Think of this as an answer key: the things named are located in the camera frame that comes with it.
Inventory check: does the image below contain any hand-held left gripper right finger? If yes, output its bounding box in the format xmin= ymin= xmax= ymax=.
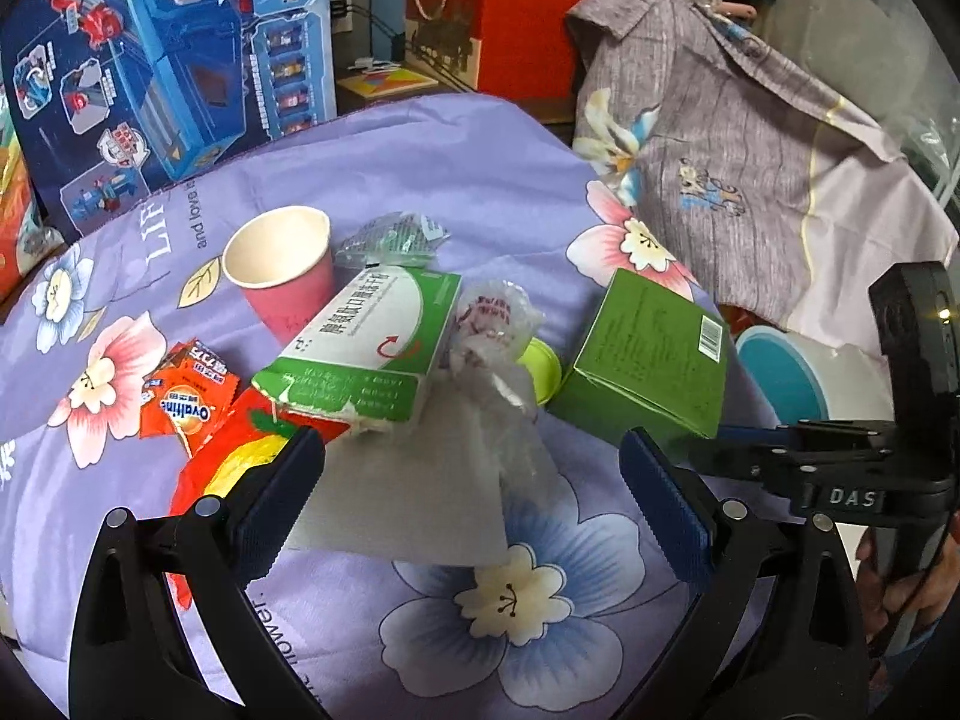
xmin=619 ymin=426 xmax=871 ymax=720

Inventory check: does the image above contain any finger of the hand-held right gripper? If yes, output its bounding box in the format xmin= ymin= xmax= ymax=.
xmin=716 ymin=424 xmax=797 ymax=447
xmin=673 ymin=441 xmax=762 ymax=479

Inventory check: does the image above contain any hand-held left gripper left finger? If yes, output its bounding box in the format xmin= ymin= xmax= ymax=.
xmin=69 ymin=426 xmax=327 ymax=720

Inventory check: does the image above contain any white bin with teal inside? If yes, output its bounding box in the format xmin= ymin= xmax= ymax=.
xmin=733 ymin=325 xmax=901 ymax=436

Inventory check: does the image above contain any red and yellow snack packet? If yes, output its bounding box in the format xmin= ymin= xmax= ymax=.
xmin=165 ymin=390 xmax=353 ymax=608

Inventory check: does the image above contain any green cardboard box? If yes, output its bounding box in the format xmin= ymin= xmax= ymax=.
xmin=546 ymin=268 xmax=730 ymax=441

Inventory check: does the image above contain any orange drink sachet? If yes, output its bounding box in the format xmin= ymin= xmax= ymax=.
xmin=139 ymin=340 xmax=241 ymax=458

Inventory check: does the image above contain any white paper tissue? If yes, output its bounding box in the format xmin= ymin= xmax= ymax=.
xmin=281 ymin=390 xmax=560 ymax=567

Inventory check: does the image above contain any green and white medicine box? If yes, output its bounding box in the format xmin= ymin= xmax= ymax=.
xmin=250 ymin=264 xmax=462 ymax=437

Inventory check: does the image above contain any clear plastic wrapper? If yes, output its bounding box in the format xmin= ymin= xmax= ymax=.
xmin=442 ymin=277 xmax=560 ymax=496

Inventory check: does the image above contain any person's right hand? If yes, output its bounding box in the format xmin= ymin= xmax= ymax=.
xmin=855 ymin=514 xmax=953 ymax=638

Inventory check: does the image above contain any yellow-green round lid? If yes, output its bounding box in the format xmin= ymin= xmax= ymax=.
xmin=523 ymin=339 xmax=563 ymax=406

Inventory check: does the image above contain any purple floral blanket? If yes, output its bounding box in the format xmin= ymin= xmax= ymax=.
xmin=0 ymin=94 xmax=796 ymax=720

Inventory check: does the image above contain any pink paper cup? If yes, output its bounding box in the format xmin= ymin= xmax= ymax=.
xmin=223 ymin=206 xmax=336 ymax=342

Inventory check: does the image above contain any clear green-printed wrapper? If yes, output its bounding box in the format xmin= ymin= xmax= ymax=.
xmin=334 ymin=214 xmax=451 ymax=271

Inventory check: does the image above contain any grey-purple floral shirt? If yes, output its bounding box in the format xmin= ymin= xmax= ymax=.
xmin=566 ymin=0 xmax=960 ymax=342

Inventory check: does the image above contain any clear plastic sheet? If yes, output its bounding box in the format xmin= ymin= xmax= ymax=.
xmin=750 ymin=0 xmax=960 ymax=188

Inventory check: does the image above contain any orange printed box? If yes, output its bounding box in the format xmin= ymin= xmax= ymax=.
xmin=0 ymin=112 xmax=67 ymax=297

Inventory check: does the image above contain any colourful puzzle board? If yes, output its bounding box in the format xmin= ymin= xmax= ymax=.
xmin=335 ymin=64 xmax=437 ymax=102

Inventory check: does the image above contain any blue toy set box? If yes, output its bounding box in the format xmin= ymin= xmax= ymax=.
xmin=0 ymin=0 xmax=338 ymax=241

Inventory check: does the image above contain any red gift bag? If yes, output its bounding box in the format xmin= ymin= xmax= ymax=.
xmin=405 ymin=0 xmax=608 ymax=95

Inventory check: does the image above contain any blue flat box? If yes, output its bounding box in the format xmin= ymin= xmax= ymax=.
xmin=370 ymin=0 xmax=410 ymax=61

